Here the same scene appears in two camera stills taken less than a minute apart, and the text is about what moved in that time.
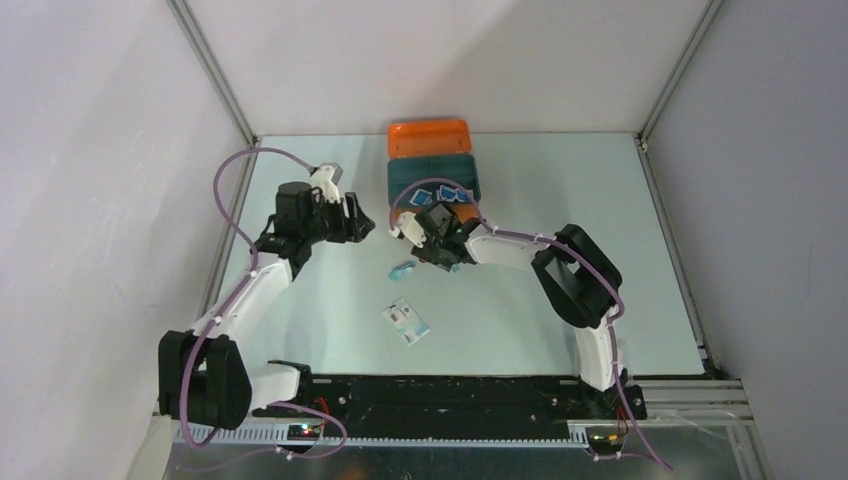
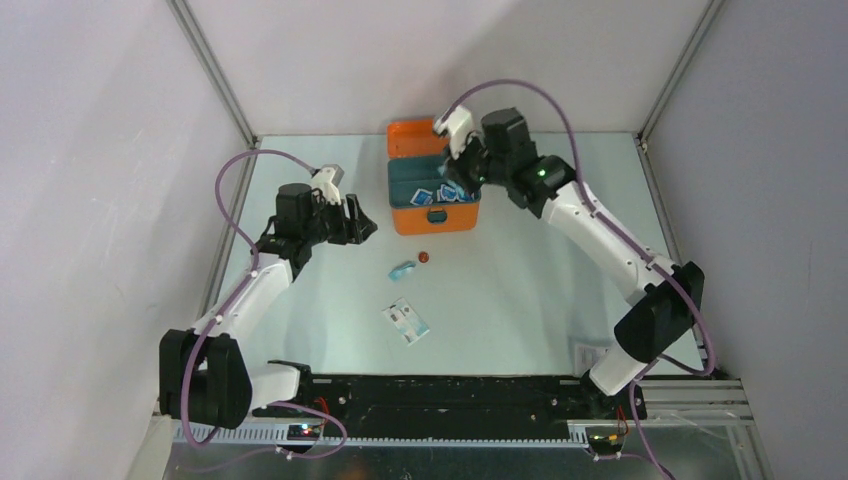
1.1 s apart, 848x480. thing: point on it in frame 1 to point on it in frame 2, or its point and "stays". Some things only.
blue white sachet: x=464 y=195 stays
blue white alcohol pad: x=421 y=197 stays
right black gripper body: x=433 y=252 to x=473 y=167
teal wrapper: x=397 y=271 stays
